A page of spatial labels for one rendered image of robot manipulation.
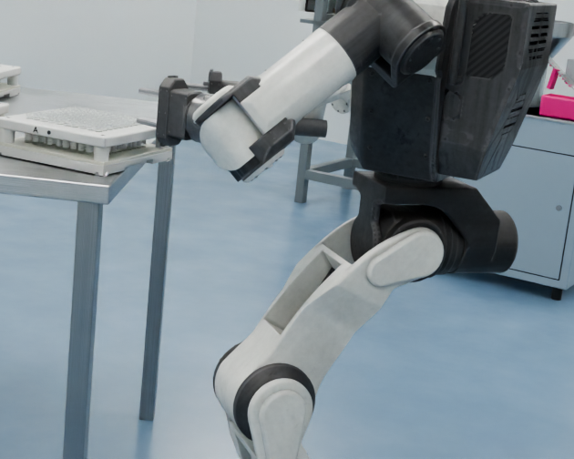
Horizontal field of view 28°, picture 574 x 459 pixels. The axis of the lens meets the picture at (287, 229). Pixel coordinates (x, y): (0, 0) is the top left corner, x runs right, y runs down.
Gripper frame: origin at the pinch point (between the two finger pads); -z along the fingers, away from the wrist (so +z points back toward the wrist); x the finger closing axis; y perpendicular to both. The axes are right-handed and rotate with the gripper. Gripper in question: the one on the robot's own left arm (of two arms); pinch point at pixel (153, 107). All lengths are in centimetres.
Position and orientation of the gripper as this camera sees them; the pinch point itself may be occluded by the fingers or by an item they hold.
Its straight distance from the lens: 209.1
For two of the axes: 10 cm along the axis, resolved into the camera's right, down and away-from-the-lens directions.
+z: 8.3, 2.1, -5.1
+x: -1.0, 9.7, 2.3
